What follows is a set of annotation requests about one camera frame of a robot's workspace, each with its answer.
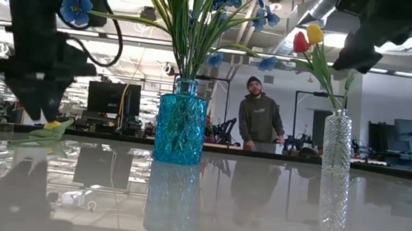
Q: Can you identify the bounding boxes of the blue glass vase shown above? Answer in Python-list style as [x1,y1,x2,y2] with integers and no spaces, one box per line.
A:
[152,75,211,167]

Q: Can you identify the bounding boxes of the black aluminium table frame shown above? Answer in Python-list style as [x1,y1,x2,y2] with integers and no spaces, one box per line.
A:
[0,121,412,183]

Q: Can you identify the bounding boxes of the black ceiling camera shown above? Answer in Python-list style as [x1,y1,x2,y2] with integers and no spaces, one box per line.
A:
[139,5,159,23]

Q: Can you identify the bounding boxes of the black monitor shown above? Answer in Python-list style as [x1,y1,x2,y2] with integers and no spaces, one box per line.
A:
[85,79,144,119]

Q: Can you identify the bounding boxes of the standing person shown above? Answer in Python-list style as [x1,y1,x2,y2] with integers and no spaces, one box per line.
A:
[234,74,291,156]

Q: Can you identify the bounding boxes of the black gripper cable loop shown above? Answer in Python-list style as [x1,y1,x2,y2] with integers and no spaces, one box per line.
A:
[62,0,128,70]

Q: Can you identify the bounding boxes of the yellow artificial tulip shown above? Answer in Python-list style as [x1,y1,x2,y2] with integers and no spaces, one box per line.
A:
[8,112,77,152]
[298,22,361,117]

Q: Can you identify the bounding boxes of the blue artificial flower bunch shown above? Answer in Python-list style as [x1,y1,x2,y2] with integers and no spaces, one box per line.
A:
[53,0,284,89]

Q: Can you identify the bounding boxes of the silver ventilation duct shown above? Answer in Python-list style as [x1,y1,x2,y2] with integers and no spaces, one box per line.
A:
[271,0,343,61]

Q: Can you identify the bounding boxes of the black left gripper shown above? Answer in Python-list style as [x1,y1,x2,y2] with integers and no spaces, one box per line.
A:
[0,15,103,127]

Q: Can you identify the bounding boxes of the red artificial tulip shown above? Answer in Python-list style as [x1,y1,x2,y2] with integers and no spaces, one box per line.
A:
[285,30,346,115]

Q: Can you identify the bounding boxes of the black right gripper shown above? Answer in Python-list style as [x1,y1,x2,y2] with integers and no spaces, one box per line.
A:
[328,0,412,80]

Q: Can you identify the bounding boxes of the clear textured glass vase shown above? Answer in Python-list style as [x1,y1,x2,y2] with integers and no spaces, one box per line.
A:
[320,106,357,173]

